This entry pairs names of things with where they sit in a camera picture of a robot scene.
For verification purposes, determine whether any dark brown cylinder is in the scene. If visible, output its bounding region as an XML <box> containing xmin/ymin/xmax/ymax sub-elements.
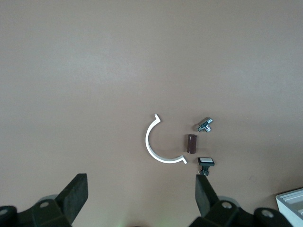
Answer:
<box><xmin>184</xmin><ymin>134</ymin><xmax>198</xmax><ymax>154</ymax></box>

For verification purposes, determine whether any white half-ring clamp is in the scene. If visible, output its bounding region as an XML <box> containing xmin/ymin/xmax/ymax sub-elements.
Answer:
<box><xmin>144</xmin><ymin>113</ymin><xmax>189</xmax><ymax>165</ymax></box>

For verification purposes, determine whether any black switch with white cap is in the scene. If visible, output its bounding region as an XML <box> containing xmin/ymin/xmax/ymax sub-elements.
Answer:
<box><xmin>197</xmin><ymin>157</ymin><xmax>216</xmax><ymax>177</ymax></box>

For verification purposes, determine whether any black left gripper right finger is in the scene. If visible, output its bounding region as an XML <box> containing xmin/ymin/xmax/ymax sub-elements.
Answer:
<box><xmin>189</xmin><ymin>174</ymin><xmax>254</xmax><ymax>227</ymax></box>

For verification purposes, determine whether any white drawer cabinet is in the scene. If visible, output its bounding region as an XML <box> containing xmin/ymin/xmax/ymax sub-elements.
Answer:
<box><xmin>276</xmin><ymin>188</ymin><xmax>303</xmax><ymax>227</ymax></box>

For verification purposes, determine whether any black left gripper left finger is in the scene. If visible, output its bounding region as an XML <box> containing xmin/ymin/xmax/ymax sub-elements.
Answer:
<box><xmin>30</xmin><ymin>173</ymin><xmax>89</xmax><ymax>227</ymax></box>

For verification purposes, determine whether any chrome metal fitting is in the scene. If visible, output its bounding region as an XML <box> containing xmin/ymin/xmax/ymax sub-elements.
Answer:
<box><xmin>194</xmin><ymin>117</ymin><xmax>214</xmax><ymax>133</ymax></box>

